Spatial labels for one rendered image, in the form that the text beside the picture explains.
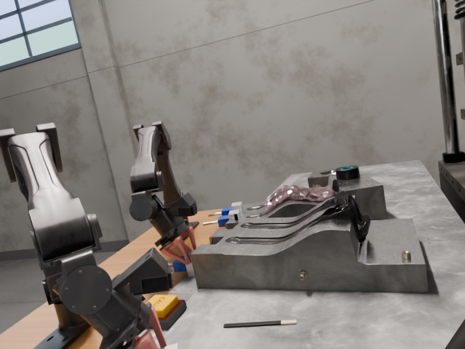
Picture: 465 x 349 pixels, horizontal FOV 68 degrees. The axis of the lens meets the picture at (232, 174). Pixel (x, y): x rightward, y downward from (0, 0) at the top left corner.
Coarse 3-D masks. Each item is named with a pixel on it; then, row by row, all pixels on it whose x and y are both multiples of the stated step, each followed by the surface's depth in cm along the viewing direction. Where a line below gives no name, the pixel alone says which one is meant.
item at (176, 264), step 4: (176, 260) 95; (168, 264) 96; (172, 264) 96; (176, 264) 93; (180, 264) 93; (184, 264) 93; (188, 264) 92; (176, 268) 94; (180, 268) 93; (184, 268) 93; (188, 268) 92; (192, 268) 92; (188, 272) 92; (192, 272) 92
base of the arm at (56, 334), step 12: (60, 312) 74; (60, 324) 75; (72, 324) 75; (84, 324) 76; (48, 336) 74; (60, 336) 73; (72, 336) 72; (36, 348) 70; (48, 348) 69; (60, 348) 69
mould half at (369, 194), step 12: (348, 180) 120; (360, 180) 116; (372, 180) 113; (360, 192) 106; (372, 192) 106; (252, 204) 134; (288, 204) 109; (300, 204) 109; (312, 204) 108; (360, 204) 107; (372, 204) 107; (384, 204) 106; (264, 216) 113; (276, 216) 110; (288, 216) 110; (372, 216) 107; (384, 216) 107
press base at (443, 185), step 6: (444, 180) 168; (444, 186) 170; (450, 186) 155; (444, 192) 172; (450, 192) 155; (450, 198) 157; (456, 198) 145; (456, 204) 146; (462, 204) 134; (456, 210) 148; (462, 210) 135; (462, 216) 137
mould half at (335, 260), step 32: (320, 224) 74; (352, 224) 74; (384, 224) 87; (192, 256) 84; (224, 256) 80; (256, 256) 77; (288, 256) 74; (320, 256) 71; (352, 256) 69; (384, 256) 70; (416, 256) 67; (224, 288) 82; (256, 288) 79; (288, 288) 76; (320, 288) 73; (352, 288) 70; (384, 288) 68; (416, 288) 66
